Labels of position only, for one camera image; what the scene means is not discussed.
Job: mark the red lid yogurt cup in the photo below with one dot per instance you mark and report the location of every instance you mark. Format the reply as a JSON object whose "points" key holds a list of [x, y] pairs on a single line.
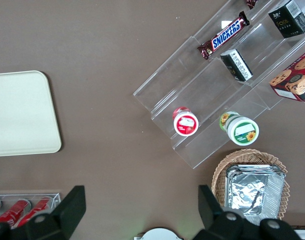
{"points": [[186, 123]]}

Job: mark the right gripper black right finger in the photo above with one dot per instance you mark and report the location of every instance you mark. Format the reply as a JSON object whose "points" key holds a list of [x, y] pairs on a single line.
{"points": [[215, 220]]}

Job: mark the Snickers chocolate bar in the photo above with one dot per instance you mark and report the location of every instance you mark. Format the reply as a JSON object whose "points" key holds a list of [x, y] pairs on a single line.
{"points": [[225, 36], [251, 3]]}

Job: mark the red chocolate chip cookie box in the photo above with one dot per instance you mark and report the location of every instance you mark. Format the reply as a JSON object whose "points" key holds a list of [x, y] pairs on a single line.
{"points": [[296, 77]]}

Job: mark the clear acrylic stepped shelf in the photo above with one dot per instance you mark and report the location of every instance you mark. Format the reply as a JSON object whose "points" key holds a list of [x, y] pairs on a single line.
{"points": [[192, 82]]}

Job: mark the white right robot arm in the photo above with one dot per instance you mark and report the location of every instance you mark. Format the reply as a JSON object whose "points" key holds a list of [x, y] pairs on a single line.
{"points": [[157, 234]]}

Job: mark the light tan wicker basket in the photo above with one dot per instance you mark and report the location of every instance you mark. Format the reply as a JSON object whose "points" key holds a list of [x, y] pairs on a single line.
{"points": [[220, 175]]}

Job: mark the clear acrylic bottle rack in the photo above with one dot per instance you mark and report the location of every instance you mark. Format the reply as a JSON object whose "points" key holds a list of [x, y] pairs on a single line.
{"points": [[56, 197]]}

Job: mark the beige rectangular tray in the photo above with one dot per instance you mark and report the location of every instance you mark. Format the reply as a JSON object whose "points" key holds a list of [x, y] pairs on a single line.
{"points": [[22, 112]]}

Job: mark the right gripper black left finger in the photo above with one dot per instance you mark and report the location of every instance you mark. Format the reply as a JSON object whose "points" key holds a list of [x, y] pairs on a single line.
{"points": [[65, 212]]}

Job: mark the small black carton box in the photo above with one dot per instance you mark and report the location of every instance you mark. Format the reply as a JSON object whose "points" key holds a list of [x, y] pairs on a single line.
{"points": [[288, 20], [236, 65]]}

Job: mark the aluminium foil tray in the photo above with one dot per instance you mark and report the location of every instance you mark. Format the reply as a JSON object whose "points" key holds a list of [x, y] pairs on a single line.
{"points": [[255, 195]]}

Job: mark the green lid sunflower cup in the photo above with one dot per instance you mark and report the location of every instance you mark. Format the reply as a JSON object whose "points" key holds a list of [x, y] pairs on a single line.
{"points": [[243, 131]]}

